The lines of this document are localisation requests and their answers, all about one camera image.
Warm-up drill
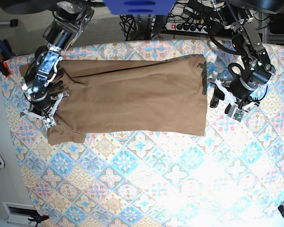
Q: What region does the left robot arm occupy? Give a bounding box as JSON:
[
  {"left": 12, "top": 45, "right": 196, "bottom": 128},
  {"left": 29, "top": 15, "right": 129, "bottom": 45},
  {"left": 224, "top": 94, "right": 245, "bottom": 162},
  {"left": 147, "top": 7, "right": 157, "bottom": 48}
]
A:
[{"left": 206, "top": 0, "right": 275, "bottom": 122}]

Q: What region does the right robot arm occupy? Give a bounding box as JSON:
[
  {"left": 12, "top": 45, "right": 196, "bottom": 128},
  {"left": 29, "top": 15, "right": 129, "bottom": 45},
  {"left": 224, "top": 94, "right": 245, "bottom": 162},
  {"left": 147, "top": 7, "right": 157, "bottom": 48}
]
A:
[{"left": 21, "top": 0, "right": 94, "bottom": 129}]

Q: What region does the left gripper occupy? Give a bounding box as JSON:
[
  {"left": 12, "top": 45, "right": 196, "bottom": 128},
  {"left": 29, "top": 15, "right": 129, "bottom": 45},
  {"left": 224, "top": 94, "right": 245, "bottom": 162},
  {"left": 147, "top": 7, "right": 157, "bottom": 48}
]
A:
[{"left": 209, "top": 78, "right": 260, "bottom": 118}]

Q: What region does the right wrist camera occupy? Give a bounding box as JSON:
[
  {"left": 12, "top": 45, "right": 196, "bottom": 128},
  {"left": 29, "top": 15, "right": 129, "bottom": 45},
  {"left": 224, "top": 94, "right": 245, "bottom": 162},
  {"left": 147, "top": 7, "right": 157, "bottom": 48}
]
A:
[{"left": 43, "top": 117, "right": 56, "bottom": 129}]

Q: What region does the patterned tablecloth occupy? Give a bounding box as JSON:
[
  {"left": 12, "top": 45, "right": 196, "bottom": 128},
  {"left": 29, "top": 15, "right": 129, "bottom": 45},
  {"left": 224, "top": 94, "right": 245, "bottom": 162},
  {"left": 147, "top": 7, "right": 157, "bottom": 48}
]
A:
[{"left": 0, "top": 44, "right": 284, "bottom": 227}]

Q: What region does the white power strip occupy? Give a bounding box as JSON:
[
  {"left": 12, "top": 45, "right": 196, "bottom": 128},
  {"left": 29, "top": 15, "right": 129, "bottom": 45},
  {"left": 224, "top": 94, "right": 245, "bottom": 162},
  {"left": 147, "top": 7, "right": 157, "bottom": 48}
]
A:
[{"left": 165, "top": 22, "right": 207, "bottom": 34}]

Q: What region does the red black clamp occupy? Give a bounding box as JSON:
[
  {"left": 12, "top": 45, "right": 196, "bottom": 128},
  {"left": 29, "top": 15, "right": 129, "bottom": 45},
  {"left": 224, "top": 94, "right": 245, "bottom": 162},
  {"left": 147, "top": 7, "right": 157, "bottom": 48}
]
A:
[{"left": 0, "top": 57, "right": 11, "bottom": 78}]

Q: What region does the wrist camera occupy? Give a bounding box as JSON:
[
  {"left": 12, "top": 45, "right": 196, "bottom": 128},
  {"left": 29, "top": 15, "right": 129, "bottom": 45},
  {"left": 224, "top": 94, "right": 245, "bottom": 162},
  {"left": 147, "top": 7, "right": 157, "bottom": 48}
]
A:
[
  {"left": 231, "top": 109, "right": 245, "bottom": 122},
  {"left": 43, "top": 117, "right": 56, "bottom": 129}
]

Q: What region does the white framed device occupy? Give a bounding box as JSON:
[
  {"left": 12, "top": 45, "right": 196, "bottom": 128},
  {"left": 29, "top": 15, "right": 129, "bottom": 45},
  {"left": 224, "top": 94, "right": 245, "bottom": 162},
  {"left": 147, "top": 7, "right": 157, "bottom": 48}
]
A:
[{"left": 2, "top": 201, "right": 38, "bottom": 227}]

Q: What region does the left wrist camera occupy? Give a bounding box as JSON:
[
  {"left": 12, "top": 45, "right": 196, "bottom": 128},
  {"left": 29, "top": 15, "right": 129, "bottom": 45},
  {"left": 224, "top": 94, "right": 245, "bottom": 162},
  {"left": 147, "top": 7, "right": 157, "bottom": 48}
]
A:
[{"left": 231, "top": 109, "right": 245, "bottom": 122}]

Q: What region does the black corner clamp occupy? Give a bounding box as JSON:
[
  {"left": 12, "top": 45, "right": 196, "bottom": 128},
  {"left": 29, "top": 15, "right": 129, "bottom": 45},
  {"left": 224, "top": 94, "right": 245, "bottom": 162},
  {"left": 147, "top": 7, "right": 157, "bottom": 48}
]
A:
[{"left": 278, "top": 205, "right": 284, "bottom": 218}]

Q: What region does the brown t-shirt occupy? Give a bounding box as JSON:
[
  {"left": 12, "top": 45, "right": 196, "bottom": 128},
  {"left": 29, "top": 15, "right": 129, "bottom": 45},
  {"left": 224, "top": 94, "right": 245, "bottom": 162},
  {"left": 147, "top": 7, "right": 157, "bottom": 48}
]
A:
[{"left": 19, "top": 54, "right": 208, "bottom": 146}]

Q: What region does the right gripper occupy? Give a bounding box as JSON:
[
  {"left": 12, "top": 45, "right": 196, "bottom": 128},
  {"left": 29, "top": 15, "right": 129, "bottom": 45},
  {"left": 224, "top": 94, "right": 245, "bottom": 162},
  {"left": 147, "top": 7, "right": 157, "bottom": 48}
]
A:
[{"left": 20, "top": 92, "right": 69, "bottom": 122}]

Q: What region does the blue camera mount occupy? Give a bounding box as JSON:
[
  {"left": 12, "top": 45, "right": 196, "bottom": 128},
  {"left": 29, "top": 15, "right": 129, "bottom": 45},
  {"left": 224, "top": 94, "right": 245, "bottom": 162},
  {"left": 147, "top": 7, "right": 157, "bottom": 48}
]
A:
[{"left": 104, "top": 0, "right": 176, "bottom": 15}]

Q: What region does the orange black clamp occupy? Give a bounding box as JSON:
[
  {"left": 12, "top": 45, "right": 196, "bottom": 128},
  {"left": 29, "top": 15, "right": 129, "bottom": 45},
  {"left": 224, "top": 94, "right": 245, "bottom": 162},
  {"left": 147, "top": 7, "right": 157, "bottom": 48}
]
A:
[{"left": 28, "top": 210, "right": 49, "bottom": 226}]

